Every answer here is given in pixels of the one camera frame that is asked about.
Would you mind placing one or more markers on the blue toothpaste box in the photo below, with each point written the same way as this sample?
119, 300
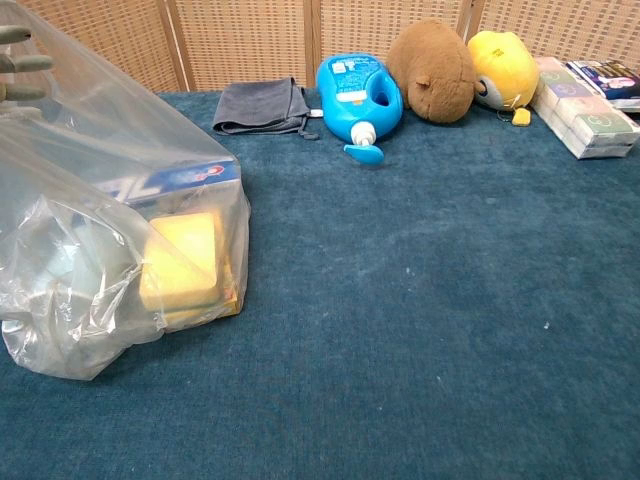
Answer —
200, 175

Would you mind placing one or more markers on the grey round cup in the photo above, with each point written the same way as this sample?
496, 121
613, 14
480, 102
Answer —
75, 270

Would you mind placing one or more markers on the brown plush capybara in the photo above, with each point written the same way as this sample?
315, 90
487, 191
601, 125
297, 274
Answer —
430, 70

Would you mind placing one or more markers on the blue pump detergent bottle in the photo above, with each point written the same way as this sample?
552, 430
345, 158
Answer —
345, 110

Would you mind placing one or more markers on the wicker folding screen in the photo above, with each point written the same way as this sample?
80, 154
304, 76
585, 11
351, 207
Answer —
250, 40

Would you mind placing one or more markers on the pastel tissue multipack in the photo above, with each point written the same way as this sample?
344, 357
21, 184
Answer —
585, 120

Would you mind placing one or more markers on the yellow sponge pack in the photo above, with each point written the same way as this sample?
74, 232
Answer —
185, 260

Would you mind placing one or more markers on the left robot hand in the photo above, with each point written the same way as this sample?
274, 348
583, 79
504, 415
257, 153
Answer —
25, 62

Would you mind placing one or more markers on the yellow plush toy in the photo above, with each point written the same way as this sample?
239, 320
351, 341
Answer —
505, 65

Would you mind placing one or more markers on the grey folded towel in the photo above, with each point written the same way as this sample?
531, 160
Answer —
260, 105

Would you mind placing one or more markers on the dark blue product packet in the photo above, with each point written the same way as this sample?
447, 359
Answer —
610, 80

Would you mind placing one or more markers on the blue carpet table cover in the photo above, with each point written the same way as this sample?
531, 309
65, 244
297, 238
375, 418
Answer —
400, 300

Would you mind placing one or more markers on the clear plastic bag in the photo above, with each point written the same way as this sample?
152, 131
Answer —
100, 150

